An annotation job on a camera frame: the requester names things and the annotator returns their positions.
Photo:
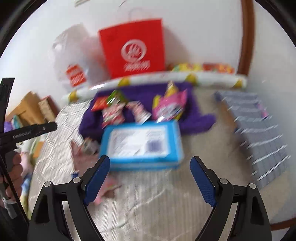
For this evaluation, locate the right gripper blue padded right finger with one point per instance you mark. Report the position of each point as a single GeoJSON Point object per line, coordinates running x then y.
{"type": "Point", "coordinates": [251, 220]}

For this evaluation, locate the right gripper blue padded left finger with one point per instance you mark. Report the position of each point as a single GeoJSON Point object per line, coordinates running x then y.
{"type": "Point", "coordinates": [48, 220]}

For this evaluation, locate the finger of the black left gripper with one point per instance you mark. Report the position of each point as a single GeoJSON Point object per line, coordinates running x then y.
{"type": "Point", "coordinates": [27, 132]}

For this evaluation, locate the large pink snack bag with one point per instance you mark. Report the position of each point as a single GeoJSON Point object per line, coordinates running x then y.
{"type": "Point", "coordinates": [84, 157]}

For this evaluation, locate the red snack packet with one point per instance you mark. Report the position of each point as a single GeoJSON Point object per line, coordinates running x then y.
{"type": "Point", "coordinates": [100, 104]}

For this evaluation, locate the light pink snack packet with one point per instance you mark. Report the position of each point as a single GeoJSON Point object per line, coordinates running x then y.
{"type": "Point", "coordinates": [141, 115]}

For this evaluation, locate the green snack packet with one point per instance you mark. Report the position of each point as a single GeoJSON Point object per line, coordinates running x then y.
{"type": "Point", "coordinates": [116, 97]}

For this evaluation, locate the pink white snack packet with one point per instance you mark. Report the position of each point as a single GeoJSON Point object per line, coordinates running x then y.
{"type": "Point", "coordinates": [113, 115]}

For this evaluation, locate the yellow snack packet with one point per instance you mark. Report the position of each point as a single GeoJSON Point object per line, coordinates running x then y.
{"type": "Point", "coordinates": [171, 89]}

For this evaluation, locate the person's left hand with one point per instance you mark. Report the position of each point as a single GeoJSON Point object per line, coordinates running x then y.
{"type": "Point", "coordinates": [16, 176]}

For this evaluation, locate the grey checked folded cloth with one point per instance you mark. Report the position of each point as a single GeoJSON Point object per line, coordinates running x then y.
{"type": "Point", "coordinates": [257, 134]}

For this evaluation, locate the blue cardboard box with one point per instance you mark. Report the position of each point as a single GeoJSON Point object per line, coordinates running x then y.
{"type": "Point", "coordinates": [150, 146]}

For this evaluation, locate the white Miniso plastic bag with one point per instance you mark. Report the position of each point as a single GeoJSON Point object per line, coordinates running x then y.
{"type": "Point", "coordinates": [78, 59]}

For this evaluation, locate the purple fabric tray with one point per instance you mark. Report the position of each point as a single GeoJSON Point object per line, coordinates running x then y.
{"type": "Point", "coordinates": [191, 122]}

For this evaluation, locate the rolled duck print paper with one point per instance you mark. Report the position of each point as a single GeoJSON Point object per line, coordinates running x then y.
{"type": "Point", "coordinates": [200, 78]}

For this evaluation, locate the red paper shopping bag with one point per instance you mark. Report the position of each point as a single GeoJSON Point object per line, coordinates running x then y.
{"type": "Point", "coordinates": [135, 45]}

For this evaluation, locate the orange chips bag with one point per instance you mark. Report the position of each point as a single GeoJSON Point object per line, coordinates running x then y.
{"type": "Point", "coordinates": [218, 67]}

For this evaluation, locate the yellow chips bag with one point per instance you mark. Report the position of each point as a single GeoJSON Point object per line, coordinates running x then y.
{"type": "Point", "coordinates": [187, 67]}

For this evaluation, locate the wooden chair frame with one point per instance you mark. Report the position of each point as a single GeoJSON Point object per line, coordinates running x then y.
{"type": "Point", "coordinates": [28, 111]}

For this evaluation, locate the patterned picture frame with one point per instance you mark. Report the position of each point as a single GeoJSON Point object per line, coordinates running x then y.
{"type": "Point", "coordinates": [48, 108]}

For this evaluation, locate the brown wooden door frame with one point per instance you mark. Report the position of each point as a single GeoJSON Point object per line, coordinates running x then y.
{"type": "Point", "coordinates": [248, 37]}

